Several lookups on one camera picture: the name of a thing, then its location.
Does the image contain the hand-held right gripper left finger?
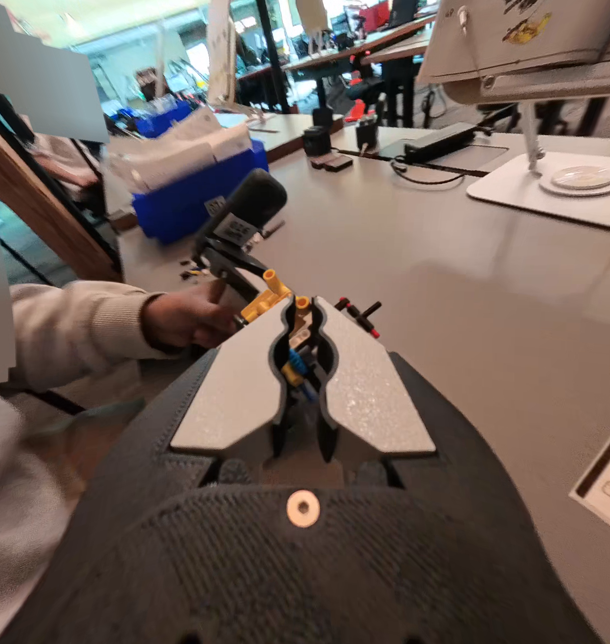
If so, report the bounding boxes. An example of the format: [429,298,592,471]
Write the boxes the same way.
[169,296,298,461]

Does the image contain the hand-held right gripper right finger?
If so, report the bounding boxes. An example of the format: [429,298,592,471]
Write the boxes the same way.
[311,296,437,463]

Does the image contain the lego technic model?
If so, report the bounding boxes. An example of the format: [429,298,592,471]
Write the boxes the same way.
[234,268,383,403]

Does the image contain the person's left forearm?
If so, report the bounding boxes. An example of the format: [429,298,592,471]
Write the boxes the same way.
[9,279,165,393]

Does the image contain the person's left hand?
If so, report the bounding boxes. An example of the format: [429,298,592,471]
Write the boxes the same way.
[141,281,241,353]

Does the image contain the blue plastic bin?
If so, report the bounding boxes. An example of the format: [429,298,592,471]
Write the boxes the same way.
[131,138,270,247]

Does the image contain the black cube box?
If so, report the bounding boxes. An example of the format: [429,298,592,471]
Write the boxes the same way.
[303,126,332,157]

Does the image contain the flat black case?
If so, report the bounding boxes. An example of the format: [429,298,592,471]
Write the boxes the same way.
[310,154,354,173]

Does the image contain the pile of white paper bags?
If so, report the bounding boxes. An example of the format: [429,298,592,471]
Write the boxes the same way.
[106,107,253,194]

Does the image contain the small blue bin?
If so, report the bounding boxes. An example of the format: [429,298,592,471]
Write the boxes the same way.
[134,100,193,140]

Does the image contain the black holder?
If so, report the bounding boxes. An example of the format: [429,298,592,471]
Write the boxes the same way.
[355,113,379,151]

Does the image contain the black pole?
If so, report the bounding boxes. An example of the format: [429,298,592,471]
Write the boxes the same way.
[256,0,292,114]

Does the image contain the white standing board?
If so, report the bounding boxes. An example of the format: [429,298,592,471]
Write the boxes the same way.
[206,0,238,106]

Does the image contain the wooden background desk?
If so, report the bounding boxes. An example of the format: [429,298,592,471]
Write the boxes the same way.
[237,12,436,126]

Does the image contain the black power adapter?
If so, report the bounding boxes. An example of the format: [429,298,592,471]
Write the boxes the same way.
[403,122,479,163]

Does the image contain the wooden beam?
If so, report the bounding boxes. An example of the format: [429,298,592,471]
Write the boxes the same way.
[0,118,124,282]

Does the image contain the framed marker sign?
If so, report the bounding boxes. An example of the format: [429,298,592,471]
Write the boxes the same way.
[569,428,610,536]

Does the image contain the clear round disc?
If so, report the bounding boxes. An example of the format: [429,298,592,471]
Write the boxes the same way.
[539,165,610,197]

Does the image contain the silver laptop with stickers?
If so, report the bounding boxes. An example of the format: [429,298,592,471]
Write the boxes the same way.
[417,0,610,85]

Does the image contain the black cable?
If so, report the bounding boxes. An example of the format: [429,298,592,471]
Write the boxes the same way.
[390,155,489,186]

